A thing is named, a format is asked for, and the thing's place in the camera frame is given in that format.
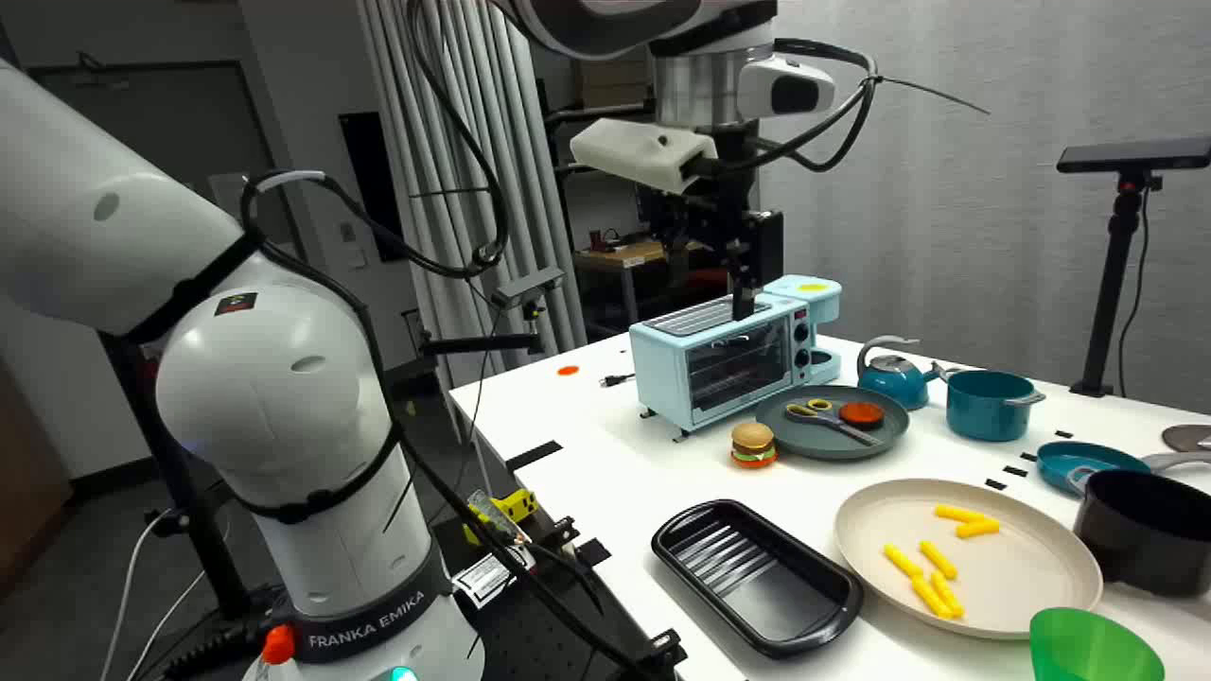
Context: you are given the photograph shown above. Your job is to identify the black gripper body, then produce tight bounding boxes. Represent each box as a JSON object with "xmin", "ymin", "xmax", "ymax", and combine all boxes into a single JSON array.
[{"xmin": 712, "ymin": 118, "xmax": 788, "ymax": 296}]

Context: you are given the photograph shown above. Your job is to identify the green plastic cup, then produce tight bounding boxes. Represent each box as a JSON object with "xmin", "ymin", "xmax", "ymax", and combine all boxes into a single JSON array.
[{"xmin": 1027, "ymin": 606, "xmax": 1171, "ymax": 681}]

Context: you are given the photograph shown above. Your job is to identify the light blue toy oven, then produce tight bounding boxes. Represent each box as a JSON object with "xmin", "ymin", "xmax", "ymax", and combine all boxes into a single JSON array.
[{"xmin": 625, "ymin": 273, "xmax": 847, "ymax": 438}]

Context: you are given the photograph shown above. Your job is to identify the wooden background table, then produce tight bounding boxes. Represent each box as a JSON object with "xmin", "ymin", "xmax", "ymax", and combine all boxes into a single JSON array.
[{"xmin": 574, "ymin": 240, "xmax": 674, "ymax": 334}]

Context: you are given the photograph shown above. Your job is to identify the small grey toy utensil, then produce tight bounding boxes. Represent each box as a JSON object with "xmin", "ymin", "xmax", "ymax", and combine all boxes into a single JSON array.
[{"xmin": 785, "ymin": 394, "xmax": 882, "ymax": 451}]

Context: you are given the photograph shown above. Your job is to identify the toy burger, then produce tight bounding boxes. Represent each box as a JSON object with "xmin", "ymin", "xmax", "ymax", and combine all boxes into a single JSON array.
[{"xmin": 727, "ymin": 418, "xmax": 785, "ymax": 475}]

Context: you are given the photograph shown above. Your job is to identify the dark grey round plate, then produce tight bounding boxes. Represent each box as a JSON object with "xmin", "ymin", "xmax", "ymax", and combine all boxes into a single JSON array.
[{"xmin": 754, "ymin": 384, "xmax": 913, "ymax": 467}]

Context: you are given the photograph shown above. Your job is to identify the red toy tomato slice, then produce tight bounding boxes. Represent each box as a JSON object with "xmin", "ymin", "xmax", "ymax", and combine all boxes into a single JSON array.
[{"xmin": 838, "ymin": 399, "xmax": 889, "ymax": 431}]

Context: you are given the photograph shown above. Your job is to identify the teal toy kettle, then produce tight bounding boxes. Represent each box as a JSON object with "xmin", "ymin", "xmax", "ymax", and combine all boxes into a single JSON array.
[{"xmin": 856, "ymin": 337, "xmax": 945, "ymax": 414}]

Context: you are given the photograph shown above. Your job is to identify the white ribbed panel stack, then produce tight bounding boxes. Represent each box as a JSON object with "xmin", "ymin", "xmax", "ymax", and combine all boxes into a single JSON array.
[{"xmin": 357, "ymin": 0, "xmax": 591, "ymax": 384}]

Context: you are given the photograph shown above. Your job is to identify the grey backdrop curtain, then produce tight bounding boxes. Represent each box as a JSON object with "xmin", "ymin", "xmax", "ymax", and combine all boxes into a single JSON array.
[{"xmin": 754, "ymin": 0, "xmax": 1211, "ymax": 422}]

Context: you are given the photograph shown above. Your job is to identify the black tape patch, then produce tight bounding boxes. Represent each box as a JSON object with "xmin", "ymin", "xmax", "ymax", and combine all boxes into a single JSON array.
[{"xmin": 504, "ymin": 436, "xmax": 564, "ymax": 475}]

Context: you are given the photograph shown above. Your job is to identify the black clamp bar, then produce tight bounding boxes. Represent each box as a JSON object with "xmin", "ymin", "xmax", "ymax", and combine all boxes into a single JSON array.
[{"xmin": 419, "ymin": 328, "xmax": 552, "ymax": 364}]

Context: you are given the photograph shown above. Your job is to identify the teal toy pot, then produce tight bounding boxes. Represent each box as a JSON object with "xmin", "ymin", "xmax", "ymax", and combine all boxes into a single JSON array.
[{"xmin": 943, "ymin": 368, "xmax": 1047, "ymax": 446}]

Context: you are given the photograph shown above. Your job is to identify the black rectangular tray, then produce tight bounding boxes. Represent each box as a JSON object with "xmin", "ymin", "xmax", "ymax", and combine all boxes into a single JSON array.
[{"xmin": 649, "ymin": 495, "xmax": 868, "ymax": 661}]

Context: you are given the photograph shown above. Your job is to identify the yellow clamp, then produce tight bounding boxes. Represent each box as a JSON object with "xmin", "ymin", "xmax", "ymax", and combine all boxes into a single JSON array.
[{"xmin": 460, "ymin": 490, "xmax": 544, "ymax": 550}]

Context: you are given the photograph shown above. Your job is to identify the blue small bowl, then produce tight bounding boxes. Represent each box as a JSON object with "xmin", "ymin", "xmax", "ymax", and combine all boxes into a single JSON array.
[{"xmin": 1034, "ymin": 438, "xmax": 1155, "ymax": 500}]

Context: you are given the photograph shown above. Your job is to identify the beige round plate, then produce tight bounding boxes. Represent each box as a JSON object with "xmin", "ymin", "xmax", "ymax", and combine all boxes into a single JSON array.
[{"xmin": 833, "ymin": 475, "xmax": 1108, "ymax": 643}]

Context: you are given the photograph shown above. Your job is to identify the black toy pot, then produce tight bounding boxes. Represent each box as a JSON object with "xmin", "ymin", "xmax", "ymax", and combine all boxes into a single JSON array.
[{"xmin": 1071, "ymin": 467, "xmax": 1211, "ymax": 602}]

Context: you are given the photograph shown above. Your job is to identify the grey door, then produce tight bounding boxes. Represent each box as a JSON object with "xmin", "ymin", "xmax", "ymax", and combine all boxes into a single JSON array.
[{"xmin": 29, "ymin": 62, "xmax": 277, "ymax": 258}]

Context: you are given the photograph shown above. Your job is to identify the white bottle orange cap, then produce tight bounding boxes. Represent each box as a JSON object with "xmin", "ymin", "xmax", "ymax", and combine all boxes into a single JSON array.
[{"xmin": 243, "ymin": 622, "xmax": 306, "ymax": 681}]

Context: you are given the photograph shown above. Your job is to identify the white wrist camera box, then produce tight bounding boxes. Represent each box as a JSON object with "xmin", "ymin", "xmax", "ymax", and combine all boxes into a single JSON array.
[{"xmin": 568, "ymin": 114, "xmax": 727, "ymax": 201}]

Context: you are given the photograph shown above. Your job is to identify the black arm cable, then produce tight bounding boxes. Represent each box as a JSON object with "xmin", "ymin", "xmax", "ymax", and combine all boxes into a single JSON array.
[{"xmin": 240, "ymin": 0, "xmax": 515, "ymax": 281}]

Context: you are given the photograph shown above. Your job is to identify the black camera tripod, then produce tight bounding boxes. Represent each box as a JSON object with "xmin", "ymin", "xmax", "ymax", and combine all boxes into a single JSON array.
[{"xmin": 1068, "ymin": 167, "xmax": 1165, "ymax": 400}]

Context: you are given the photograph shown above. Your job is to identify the silver metal bracket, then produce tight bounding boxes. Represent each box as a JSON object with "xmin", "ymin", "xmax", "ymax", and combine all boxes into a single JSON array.
[{"xmin": 450, "ymin": 540, "xmax": 533, "ymax": 613}]

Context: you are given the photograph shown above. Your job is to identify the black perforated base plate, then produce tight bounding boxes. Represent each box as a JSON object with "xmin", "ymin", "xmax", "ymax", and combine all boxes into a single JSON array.
[{"xmin": 413, "ymin": 477, "xmax": 692, "ymax": 681}]

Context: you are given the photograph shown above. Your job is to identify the black camera bar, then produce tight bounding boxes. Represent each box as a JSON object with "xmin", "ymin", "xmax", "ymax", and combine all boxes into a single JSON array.
[{"xmin": 1056, "ymin": 134, "xmax": 1211, "ymax": 180}]

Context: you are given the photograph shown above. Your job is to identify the black stand post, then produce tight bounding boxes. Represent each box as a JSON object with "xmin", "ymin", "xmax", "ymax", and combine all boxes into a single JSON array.
[{"xmin": 100, "ymin": 326, "xmax": 258, "ymax": 622}]

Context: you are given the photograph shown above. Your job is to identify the white floor cable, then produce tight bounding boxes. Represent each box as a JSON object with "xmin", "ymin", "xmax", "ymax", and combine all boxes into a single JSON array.
[{"xmin": 100, "ymin": 505, "xmax": 211, "ymax": 681}]

